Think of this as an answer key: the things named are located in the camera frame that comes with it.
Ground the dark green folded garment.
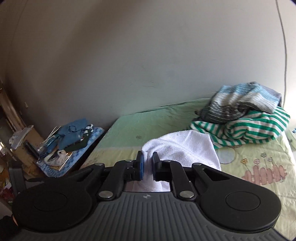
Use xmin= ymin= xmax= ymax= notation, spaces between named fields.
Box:
xmin=64 ymin=136 xmax=90 ymax=153

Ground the blue folded cloth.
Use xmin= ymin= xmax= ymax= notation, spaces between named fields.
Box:
xmin=58 ymin=118 xmax=88 ymax=150

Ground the green white striped garment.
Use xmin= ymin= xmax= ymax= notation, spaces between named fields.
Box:
xmin=190 ymin=106 xmax=290 ymax=149

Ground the white small garment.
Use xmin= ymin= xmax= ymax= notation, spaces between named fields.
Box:
xmin=44 ymin=150 xmax=68 ymax=167

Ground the green yellow cartoon bedsheet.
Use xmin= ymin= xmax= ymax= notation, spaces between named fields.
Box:
xmin=82 ymin=99 xmax=295 ymax=240

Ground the blue grey striped garment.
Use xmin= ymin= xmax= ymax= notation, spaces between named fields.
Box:
xmin=196 ymin=82 xmax=282 ymax=124

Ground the white t-shirt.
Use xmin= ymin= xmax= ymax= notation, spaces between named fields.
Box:
xmin=125 ymin=130 xmax=221 ymax=192

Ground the blue checkered towel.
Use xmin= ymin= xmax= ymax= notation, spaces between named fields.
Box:
xmin=37 ymin=127 xmax=104 ymax=178

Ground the grey hanging cable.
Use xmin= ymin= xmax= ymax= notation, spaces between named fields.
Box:
xmin=275 ymin=0 xmax=288 ymax=107

